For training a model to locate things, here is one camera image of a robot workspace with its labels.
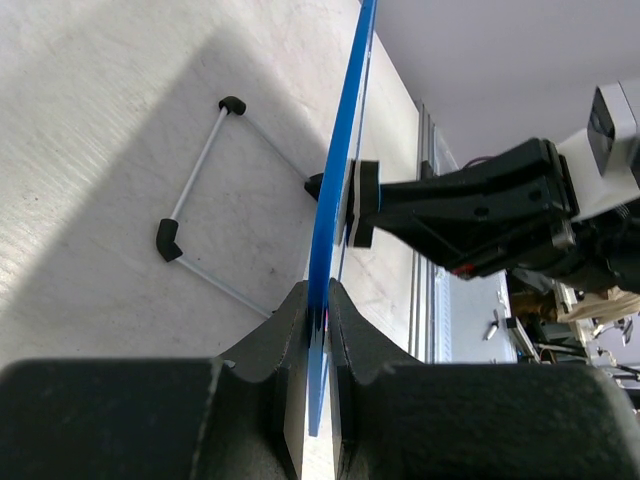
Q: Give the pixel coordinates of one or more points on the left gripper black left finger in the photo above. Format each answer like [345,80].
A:
[239,415]

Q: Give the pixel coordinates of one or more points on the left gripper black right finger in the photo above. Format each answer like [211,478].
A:
[395,417]

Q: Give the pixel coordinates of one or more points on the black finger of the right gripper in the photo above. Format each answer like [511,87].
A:
[479,220]

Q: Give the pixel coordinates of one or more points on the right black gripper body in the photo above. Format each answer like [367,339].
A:
[605,255]

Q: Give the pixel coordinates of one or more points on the blue-framed whiteboard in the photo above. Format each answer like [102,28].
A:
[346,132]

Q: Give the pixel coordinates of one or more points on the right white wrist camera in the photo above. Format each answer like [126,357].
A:
[603,157]

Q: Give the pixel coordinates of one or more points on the white wire whiteboard stand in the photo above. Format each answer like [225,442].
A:
[242,220]

